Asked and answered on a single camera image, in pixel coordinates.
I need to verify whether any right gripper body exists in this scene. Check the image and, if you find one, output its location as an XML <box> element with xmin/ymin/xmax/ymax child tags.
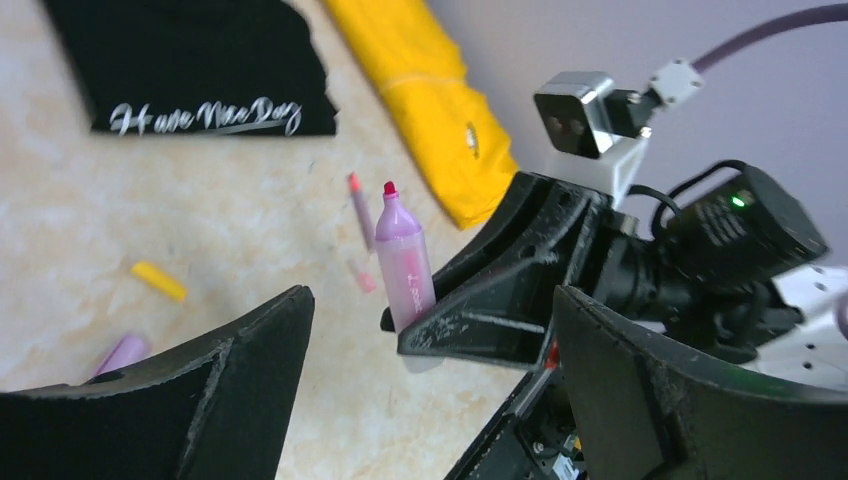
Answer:
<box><xmin>589</xmin><ymin>162</ymin><xmax>829</xmax><ymax>365</ymax></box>

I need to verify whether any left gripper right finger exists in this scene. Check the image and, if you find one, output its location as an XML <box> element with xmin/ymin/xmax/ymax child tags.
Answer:
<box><xmin>552</xmin><ymin>286</ymin><xmax>847</xmax><ymax>479</ymax></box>

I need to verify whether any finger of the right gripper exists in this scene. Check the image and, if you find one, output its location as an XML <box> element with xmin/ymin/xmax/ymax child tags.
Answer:
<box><xmin>446</xmin><ymin>344</ymin><xmax>587</xmax><ymax>480</ymax></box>
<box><xmin>397</xmin><ymin>172</ymin><xmax>612</xmax><ymax>370</ymax></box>

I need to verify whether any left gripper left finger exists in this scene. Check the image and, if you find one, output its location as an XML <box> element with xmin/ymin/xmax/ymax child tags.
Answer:
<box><xmin>1</xmin><ymin>285</ymin><xmax>315</xmax><ymax>479</ymax></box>

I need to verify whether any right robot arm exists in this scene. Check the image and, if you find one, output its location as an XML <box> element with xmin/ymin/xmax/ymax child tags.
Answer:
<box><xmin>381</xmin><ymin>160</ymin><xmax>847</xmax><ymax>479</ymax></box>

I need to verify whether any purple pen cap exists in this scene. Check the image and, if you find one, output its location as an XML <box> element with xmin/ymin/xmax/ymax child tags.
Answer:
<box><xmin>92</xmin><ymin>334</ymin><xmax>151</xmax><ymax>377</ymax></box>

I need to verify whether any yellow pen cap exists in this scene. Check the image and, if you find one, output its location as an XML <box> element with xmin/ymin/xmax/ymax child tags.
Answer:
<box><xmin>130</xmin><ymin>261</ymin><xmax>188</xmax><ymax>302</ymax></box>

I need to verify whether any thin pink pen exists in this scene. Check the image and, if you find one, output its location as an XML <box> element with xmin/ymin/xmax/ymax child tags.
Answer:
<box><xmin>347</xmin><ymin>172</ymin><xmax>375</xmax><ymax>253</ymax></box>

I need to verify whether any yellow folded t-shirt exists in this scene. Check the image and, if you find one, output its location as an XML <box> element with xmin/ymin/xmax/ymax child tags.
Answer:
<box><xmin>325</xmin><ymin>0</ymin><xmax>518</xmax><ymax>229</ymax></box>

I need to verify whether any black folded t-shirt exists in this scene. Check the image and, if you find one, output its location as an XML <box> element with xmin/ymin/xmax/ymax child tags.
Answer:
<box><xmin>43</xmin><ymin>0</ymin><xmax>337</xmax><ymax>137</ymax></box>

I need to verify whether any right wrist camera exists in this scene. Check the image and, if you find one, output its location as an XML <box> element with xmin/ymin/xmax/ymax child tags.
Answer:
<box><xmin>533</xmin><ymin>59</ymin><xmax>705</xmax><ymax>208</ymax></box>

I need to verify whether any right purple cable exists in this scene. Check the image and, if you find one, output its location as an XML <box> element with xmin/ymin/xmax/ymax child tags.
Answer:
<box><xmin>692</xmin><ymin>3</ymin><xmax>848</xmax><ymax>74</ymax></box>

